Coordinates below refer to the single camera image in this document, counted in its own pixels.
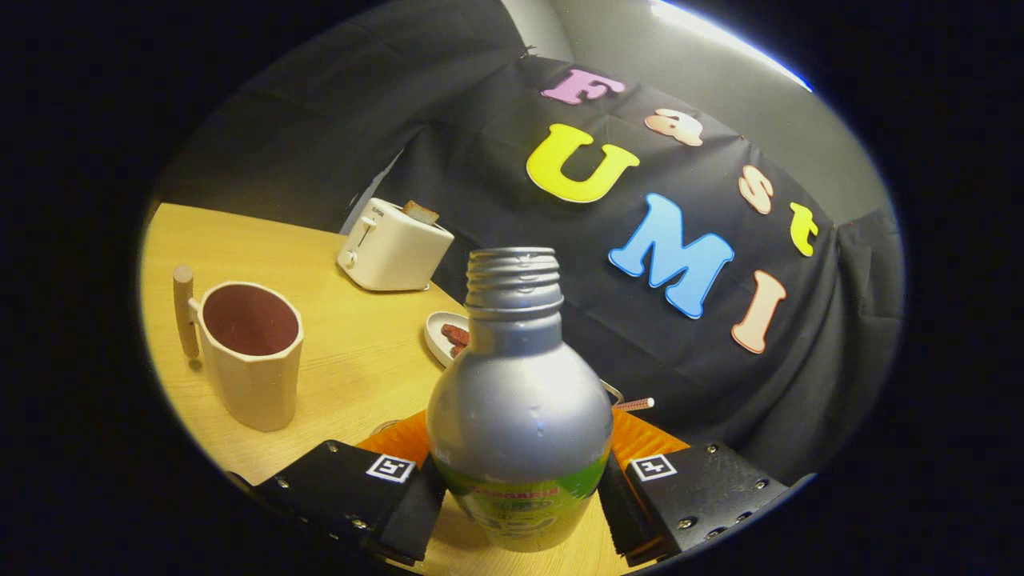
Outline small white oval dish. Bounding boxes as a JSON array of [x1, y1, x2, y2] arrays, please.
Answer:
[[424, 310, 473, 369]]

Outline silver juice bottle green label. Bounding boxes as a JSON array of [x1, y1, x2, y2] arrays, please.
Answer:
[[426, 246, 615, 553]]

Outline wooden table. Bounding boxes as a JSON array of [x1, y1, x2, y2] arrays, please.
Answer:
[[140, 202, 641, 576]]

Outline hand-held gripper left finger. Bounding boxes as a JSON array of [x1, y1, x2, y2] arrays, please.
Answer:
[[228, 410, 449, 566]]

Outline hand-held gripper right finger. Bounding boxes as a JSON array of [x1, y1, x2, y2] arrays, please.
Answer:
[[596, 408, 817, 567]]

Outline cream cup with wooden handle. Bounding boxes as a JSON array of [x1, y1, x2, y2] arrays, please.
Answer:
[[172, 266, 305, 433]]

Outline white toaster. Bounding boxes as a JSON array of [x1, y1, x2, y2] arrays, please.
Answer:
[[337, 198, 455, 292]]

